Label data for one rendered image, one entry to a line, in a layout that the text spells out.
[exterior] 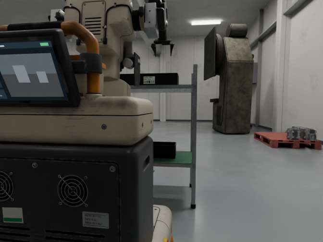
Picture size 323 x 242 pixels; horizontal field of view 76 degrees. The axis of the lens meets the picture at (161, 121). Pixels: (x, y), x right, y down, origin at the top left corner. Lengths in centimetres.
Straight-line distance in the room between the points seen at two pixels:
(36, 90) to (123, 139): 24
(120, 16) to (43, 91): 49
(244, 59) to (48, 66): 592
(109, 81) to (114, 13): 27
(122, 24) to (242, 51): 565
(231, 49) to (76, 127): 597
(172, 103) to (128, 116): 1059
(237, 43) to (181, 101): 539
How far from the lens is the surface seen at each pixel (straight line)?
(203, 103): 1109
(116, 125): 51
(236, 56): 623
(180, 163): 162
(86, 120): 54
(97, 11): 98
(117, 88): 92
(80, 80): 62
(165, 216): 106
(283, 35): 701
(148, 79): 176
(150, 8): 100
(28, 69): 57
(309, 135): 473
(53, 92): 55
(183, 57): 1134
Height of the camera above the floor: 79
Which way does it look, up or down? 4 degrees down
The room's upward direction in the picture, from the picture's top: straight up
